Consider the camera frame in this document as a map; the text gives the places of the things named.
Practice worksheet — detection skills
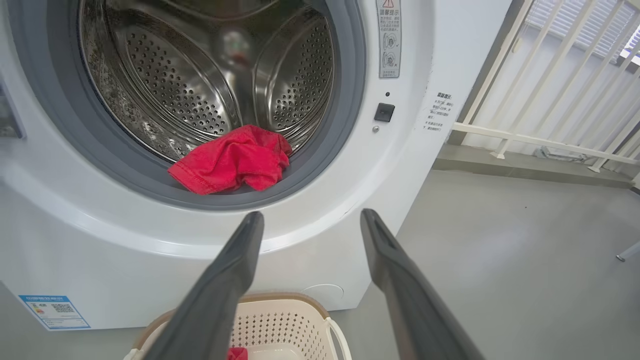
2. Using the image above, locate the perforated steel drum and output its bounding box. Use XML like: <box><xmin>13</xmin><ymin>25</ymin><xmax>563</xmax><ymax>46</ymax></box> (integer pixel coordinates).
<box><xmin>77</xmin><ymin>0</ymin><xmax>336</xmax><ymax>163</ymax></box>

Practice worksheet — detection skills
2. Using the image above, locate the small printed text sticker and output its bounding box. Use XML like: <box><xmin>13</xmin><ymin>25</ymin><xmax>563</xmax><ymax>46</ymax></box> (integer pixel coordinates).
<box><xmin>424</xmin><ymin>91</ymin><xmax>455</xmax><ymax>133</ymax></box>

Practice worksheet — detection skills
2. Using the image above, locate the grey metal leg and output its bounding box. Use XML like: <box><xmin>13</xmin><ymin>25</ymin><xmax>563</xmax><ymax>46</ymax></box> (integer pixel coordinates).
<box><xmin>616</xmin><ymin>240</ymin><xmax>640</xmax><ymax>262</ymax></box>

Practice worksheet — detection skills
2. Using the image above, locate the grey rubber door gasket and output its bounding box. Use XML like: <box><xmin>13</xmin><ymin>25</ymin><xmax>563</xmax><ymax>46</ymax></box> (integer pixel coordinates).
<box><xmin>10</xmin><ymin>0</ymin><xmax>367</xmax><ymax>211</ymax></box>

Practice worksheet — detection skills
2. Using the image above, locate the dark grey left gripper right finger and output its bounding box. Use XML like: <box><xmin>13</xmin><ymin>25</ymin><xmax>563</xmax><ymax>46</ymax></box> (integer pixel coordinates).
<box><xmin>360</xmin><ymin>209</ymin><xmax>486</xmax><ymax>360</ymax></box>

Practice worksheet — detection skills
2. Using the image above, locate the white metal railing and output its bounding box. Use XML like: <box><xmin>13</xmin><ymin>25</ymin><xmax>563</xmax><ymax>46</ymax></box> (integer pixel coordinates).
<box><xmin>452</xmin><ymin>0</ymin><xmax>640</xmax><ymax>188</ymax></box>

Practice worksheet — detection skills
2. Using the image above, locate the cream perforated laundry basket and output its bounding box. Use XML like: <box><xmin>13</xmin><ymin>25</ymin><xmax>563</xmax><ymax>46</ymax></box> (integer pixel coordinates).
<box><xmin>124</xmin><ymin>292</ymin><xmax>352</xmax><ymax>360</ymax></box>

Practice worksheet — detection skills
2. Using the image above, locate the blue energy label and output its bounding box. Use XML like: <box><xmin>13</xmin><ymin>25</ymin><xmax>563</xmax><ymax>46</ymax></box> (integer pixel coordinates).
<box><xmin>18</xmin><ymin>295</ymin><xmax>92</xmax><ymax>331</ymax></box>

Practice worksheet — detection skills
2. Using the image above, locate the plain red garment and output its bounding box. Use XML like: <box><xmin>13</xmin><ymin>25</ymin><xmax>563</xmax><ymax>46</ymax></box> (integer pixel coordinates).
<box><xmin>168</xmin><ymin>124</ymin><xmax>293</xmax><ymax>196</ymax></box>

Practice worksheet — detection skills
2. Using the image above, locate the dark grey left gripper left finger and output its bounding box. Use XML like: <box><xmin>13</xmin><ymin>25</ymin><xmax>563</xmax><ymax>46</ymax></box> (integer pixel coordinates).
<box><xmin>145</xmin><ymin>211</ymin><xmax>265</xmax><ymax>360</ymax></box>

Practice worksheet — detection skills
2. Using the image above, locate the white washing machine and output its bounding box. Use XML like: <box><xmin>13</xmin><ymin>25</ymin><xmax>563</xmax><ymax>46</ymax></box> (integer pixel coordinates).
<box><xmin>0</xmin><ymin>0</ymin><xmax>513</xmax><ymax>331</ymax></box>

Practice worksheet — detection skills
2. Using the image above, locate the grey warning sticker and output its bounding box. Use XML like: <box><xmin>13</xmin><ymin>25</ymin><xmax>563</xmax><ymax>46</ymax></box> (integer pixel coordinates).
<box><xmin>376</xmin><ymin>0</ymin><xmax>402</xmax><ymax>79</ymax></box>

